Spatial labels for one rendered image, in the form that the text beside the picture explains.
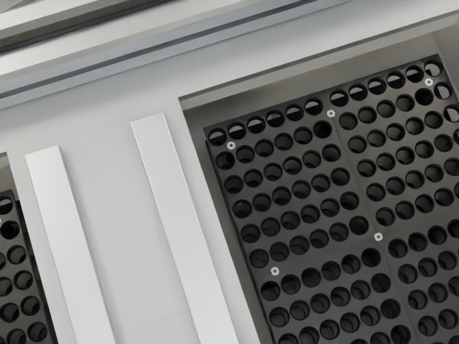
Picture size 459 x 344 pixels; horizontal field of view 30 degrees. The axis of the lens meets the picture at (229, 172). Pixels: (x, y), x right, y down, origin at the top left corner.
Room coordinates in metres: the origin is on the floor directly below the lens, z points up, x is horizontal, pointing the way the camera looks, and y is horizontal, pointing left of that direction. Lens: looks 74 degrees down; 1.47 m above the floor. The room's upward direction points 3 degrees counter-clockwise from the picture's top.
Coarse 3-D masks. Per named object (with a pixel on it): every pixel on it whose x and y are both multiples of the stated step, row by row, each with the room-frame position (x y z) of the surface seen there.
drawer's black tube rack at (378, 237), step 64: (256, 128) 0.20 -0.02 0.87; (320, 128) 0.20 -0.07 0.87; (384, 128) 0.18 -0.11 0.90; (448, 128) 0.18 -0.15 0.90; (256, 192) 0.14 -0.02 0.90; (320, 192) 0.14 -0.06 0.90; (384, 192) 0.14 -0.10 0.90; (448, 192) 0.14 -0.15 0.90; (256, 256) 0.10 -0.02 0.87; (320, 256) 0.10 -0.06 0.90; (384, 256) 0.09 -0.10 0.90; (448, 256) 0.10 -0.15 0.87; (320, 320) 0.05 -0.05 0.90; (384, 320) 0.05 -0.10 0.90; (448, 320) 0.05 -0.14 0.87
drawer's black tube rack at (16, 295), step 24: (0, 240) 0.12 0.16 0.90; (24, 240) 0.12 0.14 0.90; (0, 264) 0.11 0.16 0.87; (24, 264) 0.10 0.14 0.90; (0, 288) 0.09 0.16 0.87; (24, 288) 0.09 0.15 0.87; (0, 312) 0.07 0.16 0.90; (24, 312) 0.07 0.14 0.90; (48, 312) 0.07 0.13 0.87; (0, 336) 0.06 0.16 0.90; (24, 336) 0.06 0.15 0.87; (48, 336) 0.05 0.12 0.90
